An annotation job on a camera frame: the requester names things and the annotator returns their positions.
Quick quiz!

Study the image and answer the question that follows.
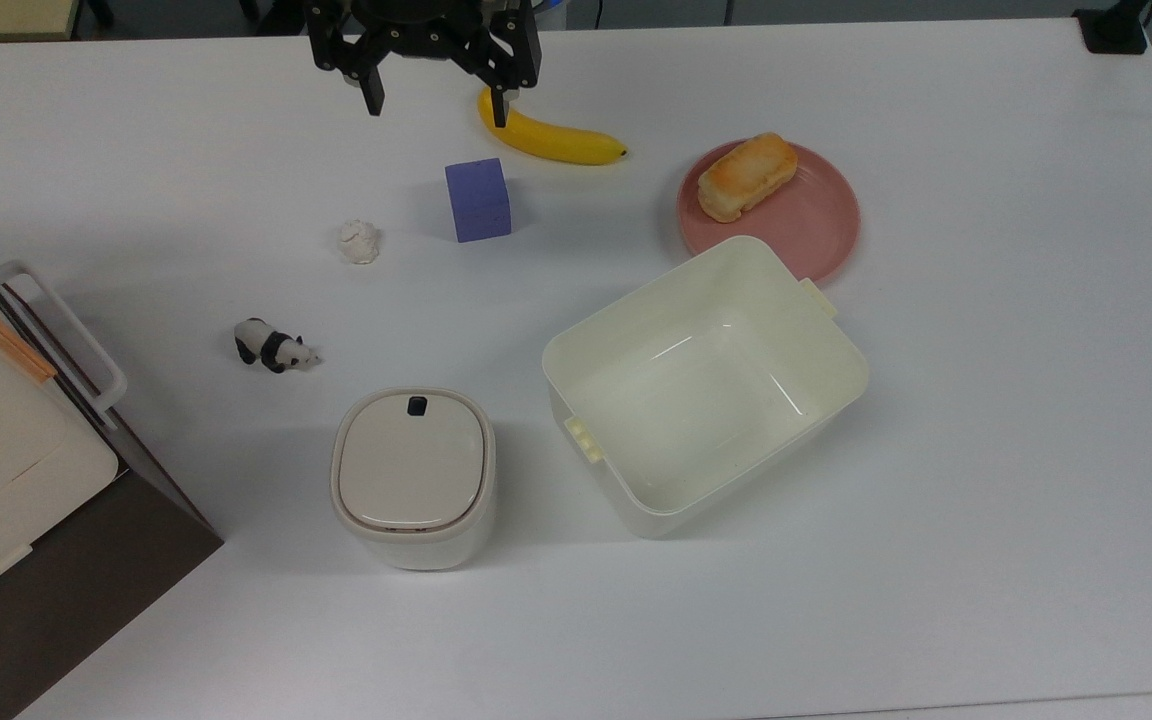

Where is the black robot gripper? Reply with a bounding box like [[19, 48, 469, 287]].
[[304, 0, 544, 129]]

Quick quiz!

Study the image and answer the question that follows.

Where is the small white crumpled lump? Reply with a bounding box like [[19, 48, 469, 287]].
[[338, 220, 382, 266]]

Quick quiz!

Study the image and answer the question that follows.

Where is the white and brown microwave oven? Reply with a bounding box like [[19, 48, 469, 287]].
[[0, 218, 225, 720]]

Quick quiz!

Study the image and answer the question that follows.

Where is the golden bread roll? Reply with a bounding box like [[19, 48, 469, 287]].
[[697, 132, 799, 224]]

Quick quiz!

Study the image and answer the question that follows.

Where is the pink round plate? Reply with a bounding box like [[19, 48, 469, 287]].
[[677, 140, 861, 288]]

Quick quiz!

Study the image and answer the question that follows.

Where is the white lidded bin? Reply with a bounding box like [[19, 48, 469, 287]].
[[329, 387, 498, 572]]

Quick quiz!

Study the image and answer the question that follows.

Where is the yellow wooden side table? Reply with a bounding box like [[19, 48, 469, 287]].
[[0, 0, 79, 43]]

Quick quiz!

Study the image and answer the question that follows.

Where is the black stand base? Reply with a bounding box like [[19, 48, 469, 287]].
[[1074, 0, 1150, 55]]

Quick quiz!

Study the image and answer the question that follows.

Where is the cream open plastic box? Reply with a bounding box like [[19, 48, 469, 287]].
[[541, 235, 871, 541]]

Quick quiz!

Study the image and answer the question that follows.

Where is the black and white panda toy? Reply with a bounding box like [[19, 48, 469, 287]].
[[233, 317, 323, 375]]

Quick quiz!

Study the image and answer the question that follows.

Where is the yellow banana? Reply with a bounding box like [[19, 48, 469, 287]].
[[477, 87, 629, 167]]

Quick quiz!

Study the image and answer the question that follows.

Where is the purple foam cube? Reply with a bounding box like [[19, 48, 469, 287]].
[[444, 157, 514, 244]]

